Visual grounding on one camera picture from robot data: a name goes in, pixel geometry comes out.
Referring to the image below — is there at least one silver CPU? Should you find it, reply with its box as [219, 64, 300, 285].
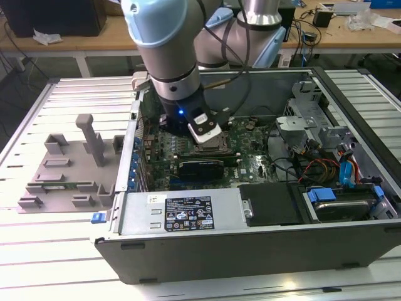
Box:
[203, 134, 225, 150]

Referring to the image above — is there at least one metal socket cover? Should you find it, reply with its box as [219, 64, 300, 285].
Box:
[195, 131, 229, 154]

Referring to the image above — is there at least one CPU socket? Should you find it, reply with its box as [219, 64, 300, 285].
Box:
[191, 131, 232, 155]

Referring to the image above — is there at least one black RAM slot row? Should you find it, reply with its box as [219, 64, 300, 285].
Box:
[174, 152, 239, 167]

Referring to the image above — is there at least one black graphics card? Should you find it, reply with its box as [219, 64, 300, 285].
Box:
[178, 159, 226, 182]

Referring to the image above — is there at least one green motherboard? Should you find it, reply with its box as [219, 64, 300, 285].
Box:
[140, 117, 279, 191]

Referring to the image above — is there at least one silver power supply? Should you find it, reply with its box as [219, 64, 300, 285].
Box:
[118, 187, 242, 236]

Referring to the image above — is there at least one grey parts rack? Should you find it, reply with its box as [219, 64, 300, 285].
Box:
[17, 114, 126, 214]

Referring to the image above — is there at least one silver metal drive cage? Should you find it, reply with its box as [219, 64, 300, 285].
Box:
[275, 80, 358, 157]

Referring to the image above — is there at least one black optical drive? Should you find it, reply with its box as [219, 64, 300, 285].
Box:
[237, 182, 306, 227]

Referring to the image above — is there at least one green RAM stick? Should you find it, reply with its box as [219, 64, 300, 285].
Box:
[42, 182, 79, 191]

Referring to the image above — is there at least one black PC case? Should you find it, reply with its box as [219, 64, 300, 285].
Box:
[93, 66, 401, 285]

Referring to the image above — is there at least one crumpled white paper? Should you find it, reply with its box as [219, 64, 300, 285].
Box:
[33, 28, 63, 46]

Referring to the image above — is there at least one black computer tower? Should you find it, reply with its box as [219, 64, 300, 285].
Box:
[1, 0, 107, 38]

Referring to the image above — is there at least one small black box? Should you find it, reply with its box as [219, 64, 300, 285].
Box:
[313, 8, 333, 28]

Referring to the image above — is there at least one hard disk in blue carrier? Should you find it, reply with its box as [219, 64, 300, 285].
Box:
[305, 184, 385, 222]

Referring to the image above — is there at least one clear plastic bag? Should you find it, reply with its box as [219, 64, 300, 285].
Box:
[346, 8, 377, 31]

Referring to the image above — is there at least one flat white box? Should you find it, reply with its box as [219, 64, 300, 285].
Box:
[374, 17, 401, 35]

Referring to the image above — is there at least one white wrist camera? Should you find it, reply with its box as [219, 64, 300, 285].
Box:
[187, 108, 222, 145]

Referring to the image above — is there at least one grey case handle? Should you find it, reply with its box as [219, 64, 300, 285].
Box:
[130, 71, 152, 93]

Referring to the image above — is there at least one black camera cable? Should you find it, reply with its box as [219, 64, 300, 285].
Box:
[200, 0, 252, 117]

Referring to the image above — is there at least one red yellow wire bundle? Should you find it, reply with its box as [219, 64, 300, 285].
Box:
[294, 156, 342, 186]

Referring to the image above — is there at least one blue disk wire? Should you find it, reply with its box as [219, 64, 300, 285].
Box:
[338, 142, 358, 189]

